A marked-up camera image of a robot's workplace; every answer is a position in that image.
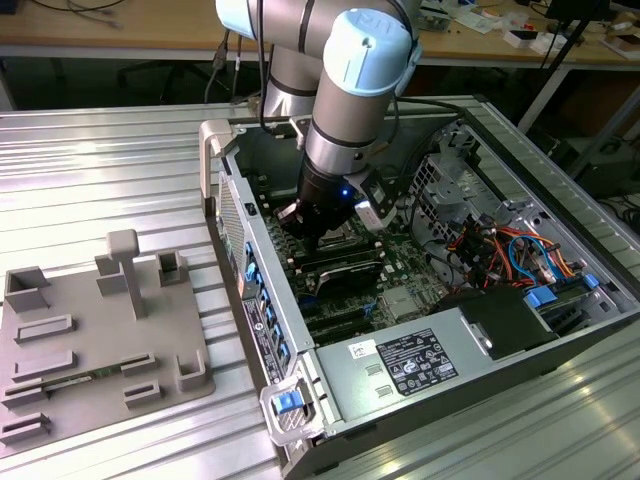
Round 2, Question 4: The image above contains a CPU socket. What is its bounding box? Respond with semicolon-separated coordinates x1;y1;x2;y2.
317;225;359;252

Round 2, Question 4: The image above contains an installed RAM stick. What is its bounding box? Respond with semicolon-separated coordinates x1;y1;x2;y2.
319;243;385;275

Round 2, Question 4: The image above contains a black expansion card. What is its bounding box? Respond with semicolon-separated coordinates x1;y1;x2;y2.
313;258;387;302

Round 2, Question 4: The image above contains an open grey PC case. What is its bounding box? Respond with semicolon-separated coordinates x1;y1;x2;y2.
198;110;640;480

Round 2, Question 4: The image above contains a green motherboard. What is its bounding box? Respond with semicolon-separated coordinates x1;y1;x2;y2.
259;177;454;347

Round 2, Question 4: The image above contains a silver chipset heat sink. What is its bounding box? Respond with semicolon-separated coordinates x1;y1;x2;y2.
379;287;426;322

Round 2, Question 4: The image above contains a perforated metal drive cage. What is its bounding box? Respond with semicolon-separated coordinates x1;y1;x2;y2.
407;152;504;241

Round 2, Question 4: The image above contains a grey power supply unit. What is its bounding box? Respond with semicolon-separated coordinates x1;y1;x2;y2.
313;305;496;425

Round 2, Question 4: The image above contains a black office chair base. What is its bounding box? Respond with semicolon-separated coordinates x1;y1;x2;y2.
117;59;221;104

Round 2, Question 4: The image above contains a black plastic air shroud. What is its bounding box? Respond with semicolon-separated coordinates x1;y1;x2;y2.
433;287;560;362

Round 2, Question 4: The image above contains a blue disk carrier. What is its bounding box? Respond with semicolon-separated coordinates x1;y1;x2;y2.
524;285;560;310

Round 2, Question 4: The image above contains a wooden desk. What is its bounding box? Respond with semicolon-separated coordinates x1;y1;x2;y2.
0;0;640;69

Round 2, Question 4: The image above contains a grey parts rack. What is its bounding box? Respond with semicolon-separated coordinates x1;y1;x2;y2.
0;228;217;447

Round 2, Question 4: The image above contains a white box with black inlay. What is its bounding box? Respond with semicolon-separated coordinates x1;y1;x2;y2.
503;28;545;50

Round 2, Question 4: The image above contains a green RAM stick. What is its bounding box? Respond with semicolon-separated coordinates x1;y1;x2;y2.
42;363;124;394

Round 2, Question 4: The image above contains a small silver wrist camera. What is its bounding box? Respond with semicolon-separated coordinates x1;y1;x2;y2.
273;201;303;225

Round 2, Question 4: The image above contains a white wrist camera with mount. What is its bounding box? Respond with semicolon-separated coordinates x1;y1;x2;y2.
344;168;400;232

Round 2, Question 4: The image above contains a grey case handle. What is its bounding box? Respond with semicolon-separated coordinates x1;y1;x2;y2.
198;119;237;201

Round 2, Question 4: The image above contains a red black wire bundle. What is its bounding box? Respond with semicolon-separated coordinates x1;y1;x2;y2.
446;222;501;291

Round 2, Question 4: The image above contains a blue wire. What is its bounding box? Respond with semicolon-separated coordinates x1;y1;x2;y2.
507;233;559;289

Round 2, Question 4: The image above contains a grey handle with blue latch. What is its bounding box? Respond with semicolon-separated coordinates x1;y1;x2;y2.
258;377;327;447

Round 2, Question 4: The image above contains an orange wire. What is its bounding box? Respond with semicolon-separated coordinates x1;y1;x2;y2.
492;227;584;279

